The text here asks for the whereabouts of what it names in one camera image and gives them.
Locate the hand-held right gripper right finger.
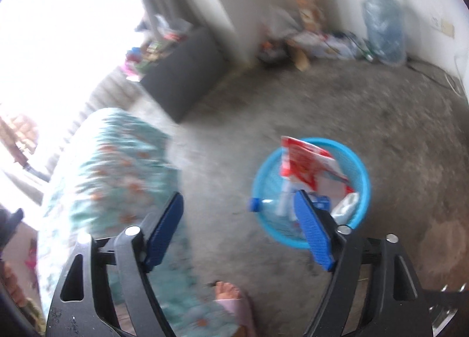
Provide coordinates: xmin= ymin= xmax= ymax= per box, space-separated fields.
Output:
xmin=293 ymin=190 xmax=427 ymax=337

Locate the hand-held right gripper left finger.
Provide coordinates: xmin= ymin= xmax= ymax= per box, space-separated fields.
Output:
xmin=46 ymin=191 xmax=184 ymax=337

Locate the blue white medicine box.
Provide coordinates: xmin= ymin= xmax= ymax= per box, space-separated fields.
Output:
xmin=310 ymin=193 xmax=332 ymax=213

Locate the blue label cola bottle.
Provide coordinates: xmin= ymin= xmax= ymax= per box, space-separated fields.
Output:
xmin=249 ymin=196 xmax=306 ymax=240

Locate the red white snack packet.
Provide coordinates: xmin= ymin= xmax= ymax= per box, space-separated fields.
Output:
xmin=280 ymin=135 xmax=349 ymax=193

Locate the blue plastic basket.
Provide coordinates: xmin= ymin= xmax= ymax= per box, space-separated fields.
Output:
xmin=252 ymin=137 xmax=371 ymax=250

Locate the person's left hand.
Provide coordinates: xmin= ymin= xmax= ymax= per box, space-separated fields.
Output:
xmin=0 ymin=261 xmax=22 ymax=308

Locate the floral teal blanket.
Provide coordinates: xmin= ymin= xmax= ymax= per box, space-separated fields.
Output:
xmin=37 ymin=107 xmax=235 ymax=337

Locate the person's bare foot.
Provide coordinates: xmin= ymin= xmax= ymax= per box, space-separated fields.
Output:
xmin=214 ymin=281 xmax=242 ymax=303

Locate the brown puffy coat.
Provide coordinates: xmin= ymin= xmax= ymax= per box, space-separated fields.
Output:
xmin=0 ymin=113 xmax=39 ymax=162

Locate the pink slipper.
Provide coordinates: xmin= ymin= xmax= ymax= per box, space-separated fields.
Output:
xmin=214 ymin=295 xmax=257 ymax=337

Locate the grey cabinet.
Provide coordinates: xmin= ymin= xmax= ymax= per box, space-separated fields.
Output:
xmin=140 ymin=25 xmax=226 ymax=123

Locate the brown cardboard piece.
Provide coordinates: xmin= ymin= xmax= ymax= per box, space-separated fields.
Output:
xmin=293 ymin=47 xmax=310 ymax=70

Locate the pile of small boxes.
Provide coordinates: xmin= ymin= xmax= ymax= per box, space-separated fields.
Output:
xmin=126 ymin=35 xmax=184 ymax=77

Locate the black red packet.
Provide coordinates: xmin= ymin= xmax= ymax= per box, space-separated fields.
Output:
xmin=258 ymin=42 xmax=290 ymax=64

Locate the white red-printed plastic bag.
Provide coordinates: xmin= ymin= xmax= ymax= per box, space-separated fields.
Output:
xmin=266 ymin=5 xmax=301 ymax=42

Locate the large clear water jug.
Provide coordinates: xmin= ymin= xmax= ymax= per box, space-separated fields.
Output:
xmin=361 ymin=0 xmax=408 ymax=67

